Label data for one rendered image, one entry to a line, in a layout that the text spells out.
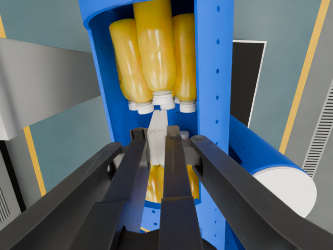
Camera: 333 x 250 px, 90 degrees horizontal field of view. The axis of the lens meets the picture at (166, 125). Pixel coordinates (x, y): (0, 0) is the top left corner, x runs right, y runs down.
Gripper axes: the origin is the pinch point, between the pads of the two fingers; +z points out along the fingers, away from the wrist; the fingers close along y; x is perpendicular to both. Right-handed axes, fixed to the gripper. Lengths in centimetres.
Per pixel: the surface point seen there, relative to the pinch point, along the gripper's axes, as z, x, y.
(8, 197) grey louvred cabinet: 114, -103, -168
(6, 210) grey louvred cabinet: 108, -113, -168
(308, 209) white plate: 29, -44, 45
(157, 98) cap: 16.6, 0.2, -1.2
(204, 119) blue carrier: 10.9, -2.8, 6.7
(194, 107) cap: 20.8, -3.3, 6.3
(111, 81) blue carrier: 27.0, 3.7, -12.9
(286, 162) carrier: 32, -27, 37
